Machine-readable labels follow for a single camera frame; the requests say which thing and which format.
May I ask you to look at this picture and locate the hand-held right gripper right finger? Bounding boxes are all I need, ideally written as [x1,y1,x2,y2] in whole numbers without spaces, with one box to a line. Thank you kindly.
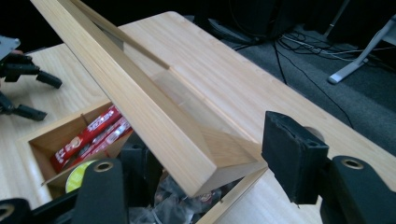
[261,110,332,206]

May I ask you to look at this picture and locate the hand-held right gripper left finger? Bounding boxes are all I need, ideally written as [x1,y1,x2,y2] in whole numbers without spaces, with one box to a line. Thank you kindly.
[120,142,163,208]

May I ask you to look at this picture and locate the light wooden box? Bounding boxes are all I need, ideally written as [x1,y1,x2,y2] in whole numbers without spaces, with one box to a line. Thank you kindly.
[15,98,269,224]

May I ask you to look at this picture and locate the light wooden box lid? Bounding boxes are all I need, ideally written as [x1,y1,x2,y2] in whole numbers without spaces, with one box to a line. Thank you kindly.
[29,0,269,199]

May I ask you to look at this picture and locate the red snack packet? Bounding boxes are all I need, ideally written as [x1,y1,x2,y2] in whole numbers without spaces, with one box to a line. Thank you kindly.
[70,116,134,164]
[49,105,123,174]

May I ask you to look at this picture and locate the clear plastic packets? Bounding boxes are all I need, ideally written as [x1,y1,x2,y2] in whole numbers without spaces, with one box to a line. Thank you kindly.
[129,174,245,224]

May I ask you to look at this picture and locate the yellow tape roll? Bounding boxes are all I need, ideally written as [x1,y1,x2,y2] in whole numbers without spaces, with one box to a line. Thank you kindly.
[64,160,98,194]

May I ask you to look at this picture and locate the white metal stand leg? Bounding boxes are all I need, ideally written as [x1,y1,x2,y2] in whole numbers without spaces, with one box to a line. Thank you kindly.
[326,13,396,85]

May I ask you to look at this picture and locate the grey stand pole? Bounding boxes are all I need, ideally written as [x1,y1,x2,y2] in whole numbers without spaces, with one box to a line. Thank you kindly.
[322,0,352,37]

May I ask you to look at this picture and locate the black floor cable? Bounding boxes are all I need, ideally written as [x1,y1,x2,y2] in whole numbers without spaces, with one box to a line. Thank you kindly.
[271,31,356,129]

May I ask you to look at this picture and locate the white floor cables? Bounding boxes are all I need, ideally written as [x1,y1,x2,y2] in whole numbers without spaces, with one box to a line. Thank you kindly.
[279,33,396,63]

